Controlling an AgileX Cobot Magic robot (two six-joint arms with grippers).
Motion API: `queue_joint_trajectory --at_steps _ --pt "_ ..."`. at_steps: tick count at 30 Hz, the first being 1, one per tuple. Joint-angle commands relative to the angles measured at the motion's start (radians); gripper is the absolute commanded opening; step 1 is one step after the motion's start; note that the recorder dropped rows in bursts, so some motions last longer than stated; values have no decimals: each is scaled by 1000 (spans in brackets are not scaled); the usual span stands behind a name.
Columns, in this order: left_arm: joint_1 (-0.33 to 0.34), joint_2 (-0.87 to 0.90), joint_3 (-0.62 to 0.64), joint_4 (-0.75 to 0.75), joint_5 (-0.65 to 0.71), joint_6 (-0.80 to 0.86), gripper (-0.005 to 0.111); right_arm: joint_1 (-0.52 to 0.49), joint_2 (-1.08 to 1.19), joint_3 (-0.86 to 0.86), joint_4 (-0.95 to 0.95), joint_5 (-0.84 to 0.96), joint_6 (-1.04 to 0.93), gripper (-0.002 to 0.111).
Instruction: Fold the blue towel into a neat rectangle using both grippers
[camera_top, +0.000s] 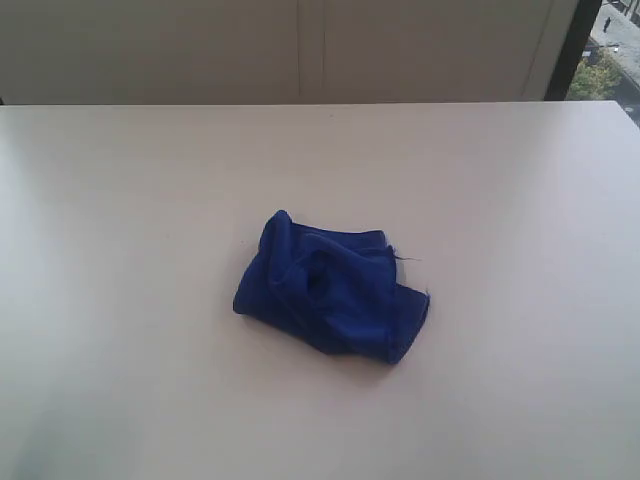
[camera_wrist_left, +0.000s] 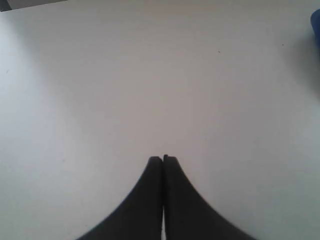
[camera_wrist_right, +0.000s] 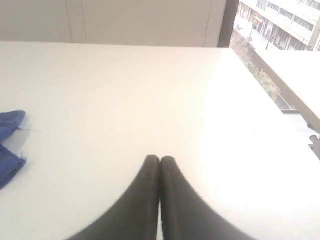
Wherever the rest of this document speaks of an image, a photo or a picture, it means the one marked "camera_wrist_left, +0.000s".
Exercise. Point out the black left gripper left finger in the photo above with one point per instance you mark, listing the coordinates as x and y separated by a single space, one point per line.
140 215

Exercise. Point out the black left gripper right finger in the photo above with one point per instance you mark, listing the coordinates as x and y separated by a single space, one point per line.
187 215

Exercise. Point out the blue microfibre towel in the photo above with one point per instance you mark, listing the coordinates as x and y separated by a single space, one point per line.
315 24

